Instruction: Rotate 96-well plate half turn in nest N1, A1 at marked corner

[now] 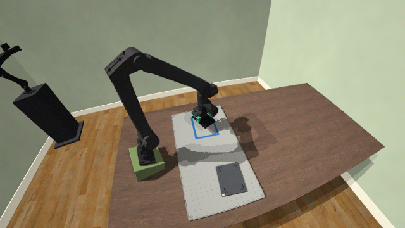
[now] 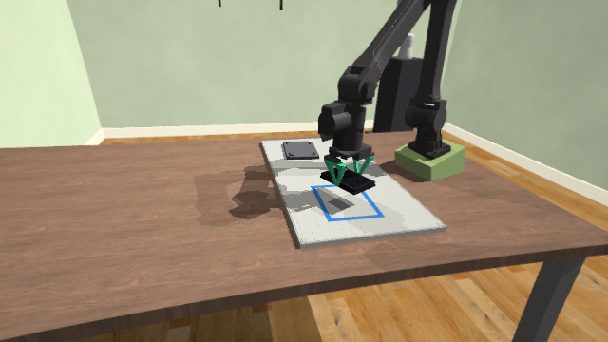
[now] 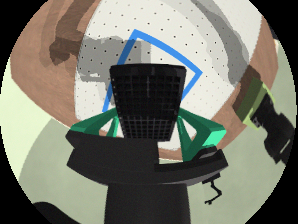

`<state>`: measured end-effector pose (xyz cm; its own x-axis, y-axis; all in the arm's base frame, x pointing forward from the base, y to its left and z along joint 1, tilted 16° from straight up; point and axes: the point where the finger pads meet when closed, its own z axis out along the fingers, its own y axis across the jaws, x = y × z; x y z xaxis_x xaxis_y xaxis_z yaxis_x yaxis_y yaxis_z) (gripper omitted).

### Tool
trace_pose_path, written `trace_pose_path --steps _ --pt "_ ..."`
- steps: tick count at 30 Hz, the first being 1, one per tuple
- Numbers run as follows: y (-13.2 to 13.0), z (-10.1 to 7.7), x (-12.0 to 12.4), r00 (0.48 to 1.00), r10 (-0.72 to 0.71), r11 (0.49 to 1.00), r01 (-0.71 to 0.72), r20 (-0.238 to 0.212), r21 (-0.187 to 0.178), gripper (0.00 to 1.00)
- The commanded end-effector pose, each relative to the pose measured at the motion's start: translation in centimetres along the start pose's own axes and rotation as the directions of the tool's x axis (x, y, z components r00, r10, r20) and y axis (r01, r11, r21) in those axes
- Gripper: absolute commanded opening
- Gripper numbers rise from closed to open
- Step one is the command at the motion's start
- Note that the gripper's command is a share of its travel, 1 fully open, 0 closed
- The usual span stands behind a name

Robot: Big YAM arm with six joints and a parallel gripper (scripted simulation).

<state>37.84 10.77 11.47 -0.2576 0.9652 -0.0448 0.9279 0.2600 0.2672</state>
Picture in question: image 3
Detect blue tape outline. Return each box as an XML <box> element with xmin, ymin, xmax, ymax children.
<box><xmin>102</xmin><ymin>29</ymin><xmax>203</xmax><ymax>112</ymax></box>

